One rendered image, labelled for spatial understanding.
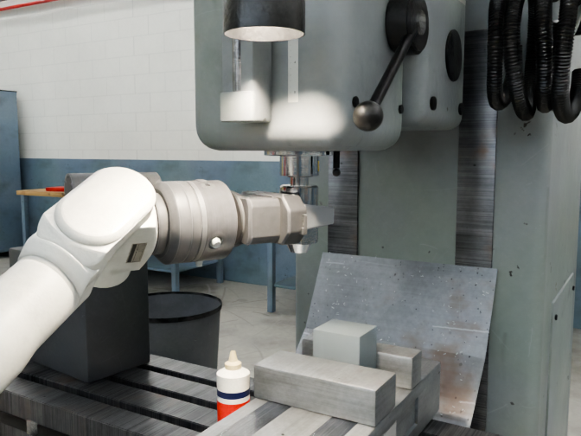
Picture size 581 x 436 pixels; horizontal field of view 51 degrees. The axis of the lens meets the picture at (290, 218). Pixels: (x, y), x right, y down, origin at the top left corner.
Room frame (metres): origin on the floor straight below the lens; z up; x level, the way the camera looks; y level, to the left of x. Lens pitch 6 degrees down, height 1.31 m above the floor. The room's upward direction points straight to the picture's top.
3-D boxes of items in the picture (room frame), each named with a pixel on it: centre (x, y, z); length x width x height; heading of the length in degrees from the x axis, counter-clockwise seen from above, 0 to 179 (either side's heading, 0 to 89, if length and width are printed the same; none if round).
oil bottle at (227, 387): (0.72, 0.07, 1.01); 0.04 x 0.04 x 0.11
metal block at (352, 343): (0.71, -0.07, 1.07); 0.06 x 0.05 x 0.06; 60
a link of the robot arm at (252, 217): (0.69, 0.07, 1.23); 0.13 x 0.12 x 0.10; 34
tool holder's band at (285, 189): (0.74, -0.01, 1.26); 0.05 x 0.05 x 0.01
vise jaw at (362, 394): (0.66, -0.04, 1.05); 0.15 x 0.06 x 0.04; 60
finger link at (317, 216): (0.71, -0.03, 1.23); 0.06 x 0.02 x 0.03; 124
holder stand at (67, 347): (1.00, 0.36, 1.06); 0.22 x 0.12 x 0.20; 52
